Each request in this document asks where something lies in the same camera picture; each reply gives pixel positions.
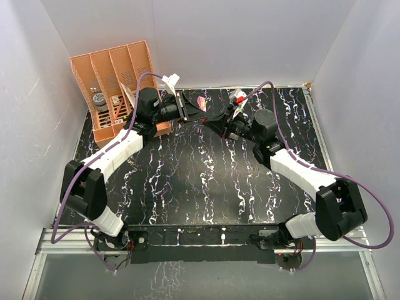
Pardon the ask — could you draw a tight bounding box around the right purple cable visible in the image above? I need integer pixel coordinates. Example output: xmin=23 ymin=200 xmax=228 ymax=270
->
xmin=240 ymin=81 xmax=394 ymax=272

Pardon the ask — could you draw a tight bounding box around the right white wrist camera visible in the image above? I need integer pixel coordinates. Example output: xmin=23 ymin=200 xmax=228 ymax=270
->
xmin=229 ymin=89 xmax=247 ymax=114

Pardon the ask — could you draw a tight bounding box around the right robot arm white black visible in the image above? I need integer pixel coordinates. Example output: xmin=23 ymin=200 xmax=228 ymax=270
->
xmin=203 ymin=104 xmax=368 ymax=248

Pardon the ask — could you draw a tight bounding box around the white paper card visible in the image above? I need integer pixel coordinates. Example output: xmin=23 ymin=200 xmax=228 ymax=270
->
xmin=120 ymin=83 xmax=136 ymax=108

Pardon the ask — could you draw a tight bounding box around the small beige box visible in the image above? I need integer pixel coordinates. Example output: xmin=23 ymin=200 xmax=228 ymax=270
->
xmin=111 ymin=95 xmax=123 ymax=106

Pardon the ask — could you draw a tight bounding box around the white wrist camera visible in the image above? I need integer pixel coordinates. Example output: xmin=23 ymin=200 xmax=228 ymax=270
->
xmin=229 ymin=89 xmax=247 ymax=114
xmin=161 ymin=73 xmax=180 ymax=96

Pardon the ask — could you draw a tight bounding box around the pink strap keyring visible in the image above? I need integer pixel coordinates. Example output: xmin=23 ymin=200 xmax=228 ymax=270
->
xmin=197 ymin=96 xmax=207 ymax=112

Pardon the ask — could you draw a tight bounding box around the purple cable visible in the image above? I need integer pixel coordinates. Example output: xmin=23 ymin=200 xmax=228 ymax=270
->
xmin=51 ymin=72 xmax=166 ymax=272
xmin=240 ymin=81 xmax=394 ymax=272

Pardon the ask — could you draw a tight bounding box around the orange plastic file organizer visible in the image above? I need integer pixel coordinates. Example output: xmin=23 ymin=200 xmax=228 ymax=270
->
xmin=71 ymin=41 xmax=153 ymax=148

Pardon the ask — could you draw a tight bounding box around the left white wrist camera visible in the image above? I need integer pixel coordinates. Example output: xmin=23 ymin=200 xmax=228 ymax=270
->
xmin=161 ymin=73 xmax=180 ymax=96

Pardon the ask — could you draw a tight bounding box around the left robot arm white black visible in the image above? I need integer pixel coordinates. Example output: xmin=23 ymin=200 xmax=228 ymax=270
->
xmin=60 ymin=87 xmax=206 ymax=249

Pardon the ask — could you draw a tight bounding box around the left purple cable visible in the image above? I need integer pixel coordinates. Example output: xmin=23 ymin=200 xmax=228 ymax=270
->
xmin=51 ymin=72 xmax=166 ymax=272

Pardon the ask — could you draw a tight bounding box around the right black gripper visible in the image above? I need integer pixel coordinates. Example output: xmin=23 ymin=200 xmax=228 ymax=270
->
xmin=204 ymin=105 xmax=261 ymax=144

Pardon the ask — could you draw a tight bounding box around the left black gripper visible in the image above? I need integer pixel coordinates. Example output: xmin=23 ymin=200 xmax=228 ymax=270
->
xmin=152 ymin=92 xmax=209 ymax=125

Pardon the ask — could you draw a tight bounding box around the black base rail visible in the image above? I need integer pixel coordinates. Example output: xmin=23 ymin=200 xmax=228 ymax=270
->
xmin=126 ymin=224 xmax=283 ymax=264

